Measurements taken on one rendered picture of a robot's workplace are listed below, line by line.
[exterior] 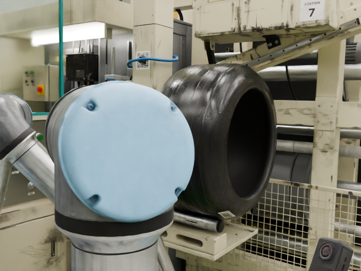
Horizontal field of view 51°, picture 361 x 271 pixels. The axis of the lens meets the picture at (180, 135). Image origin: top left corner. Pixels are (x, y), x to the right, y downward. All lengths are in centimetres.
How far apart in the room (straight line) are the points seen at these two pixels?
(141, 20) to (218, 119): 64
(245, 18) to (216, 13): 15
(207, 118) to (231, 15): 63
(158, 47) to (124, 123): 132
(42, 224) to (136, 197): 143
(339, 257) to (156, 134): 35
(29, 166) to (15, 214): 78
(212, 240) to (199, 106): 48
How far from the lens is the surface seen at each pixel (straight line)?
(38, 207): 171
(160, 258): 54
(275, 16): 164
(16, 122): 89
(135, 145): 32
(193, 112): 124
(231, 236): 159
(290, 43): 174
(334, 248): 60
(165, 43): 166
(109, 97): 31
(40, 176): 89
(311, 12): 159
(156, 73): 160
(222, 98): 126
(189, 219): 145
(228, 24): 172
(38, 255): 177
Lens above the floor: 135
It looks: 5 degrees down
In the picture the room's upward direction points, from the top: 1 degrees clockwise
